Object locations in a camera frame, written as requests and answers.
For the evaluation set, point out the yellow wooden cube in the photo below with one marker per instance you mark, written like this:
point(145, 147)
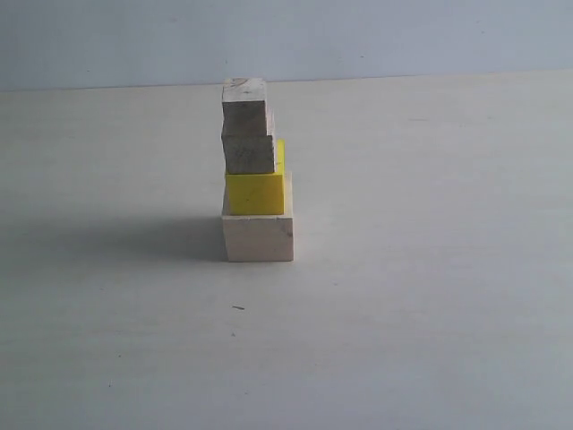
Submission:
point(258, 194)

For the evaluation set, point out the large plain wooden cube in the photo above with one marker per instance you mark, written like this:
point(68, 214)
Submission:
point(260, 238)

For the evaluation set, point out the small wooden cube back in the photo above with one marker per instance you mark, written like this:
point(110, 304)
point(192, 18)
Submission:
point(250, 152)

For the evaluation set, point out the small wooden cube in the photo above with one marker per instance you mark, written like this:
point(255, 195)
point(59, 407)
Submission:
point(244, 105)
point(250, 152)

